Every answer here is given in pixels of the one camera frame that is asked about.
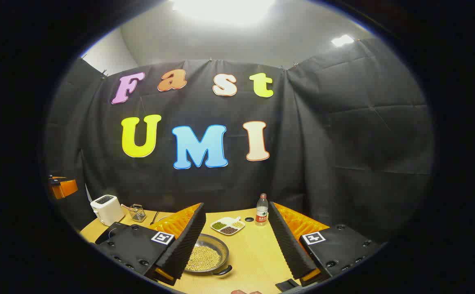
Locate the white toaster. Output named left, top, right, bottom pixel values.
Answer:
left=90, top=195, right=125, bottom=226

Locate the clear plastic water bottle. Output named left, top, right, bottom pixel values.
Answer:
left=256, top=193, right=269, bottom=226

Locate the small wire mesh basket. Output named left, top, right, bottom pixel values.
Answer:
left=129, top=204, right=147, bottom=223

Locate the small ceiling light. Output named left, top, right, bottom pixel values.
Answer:
left=331, top=35, right=355, bottom=47

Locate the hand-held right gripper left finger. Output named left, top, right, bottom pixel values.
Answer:
left=95, top=203, right=207, bottom=286

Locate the large ceiling light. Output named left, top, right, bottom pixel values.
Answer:
left=172, top=0, right=277, bottom=26

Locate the pile of soybeans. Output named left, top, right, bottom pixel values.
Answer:
left=185, top=245, right=221, bottom=271

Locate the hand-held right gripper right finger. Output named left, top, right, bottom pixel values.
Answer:
left=268, top=202, right=381, bottom=286

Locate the steel pot with black handles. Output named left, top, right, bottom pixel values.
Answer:
left=184, top=234, right=233, bottom=276

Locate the white divided dish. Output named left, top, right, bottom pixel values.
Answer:
left=210, top=216, right=246, bottom=236

